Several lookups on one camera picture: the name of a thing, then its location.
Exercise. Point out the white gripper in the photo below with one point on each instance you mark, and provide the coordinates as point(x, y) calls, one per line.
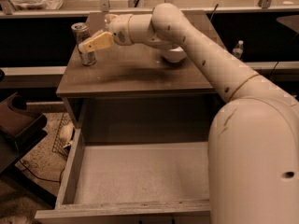
point(120, 29)

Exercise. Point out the silver redbull can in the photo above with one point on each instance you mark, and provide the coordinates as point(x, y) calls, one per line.
point(81, 33)

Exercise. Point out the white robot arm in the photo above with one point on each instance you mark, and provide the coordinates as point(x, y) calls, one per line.
point(253, 143)

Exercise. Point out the brown cabinet with glossy top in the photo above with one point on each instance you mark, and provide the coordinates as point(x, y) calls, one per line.
point(131, 95)

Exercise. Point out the open grey top drawer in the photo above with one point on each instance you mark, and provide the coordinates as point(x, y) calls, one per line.
point(136, 162)

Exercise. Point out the white ceramic bowl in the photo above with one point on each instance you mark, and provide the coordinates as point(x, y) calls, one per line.
point(174, 55)

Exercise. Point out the dark brown chair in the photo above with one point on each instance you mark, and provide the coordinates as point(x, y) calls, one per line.
point(20, 131)

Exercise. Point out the clear plastic water bottle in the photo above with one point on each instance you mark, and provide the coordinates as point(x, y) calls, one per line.
point(238, 49)

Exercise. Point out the wire mesh basket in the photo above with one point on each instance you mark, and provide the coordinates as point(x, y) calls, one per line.
point(64, 137)

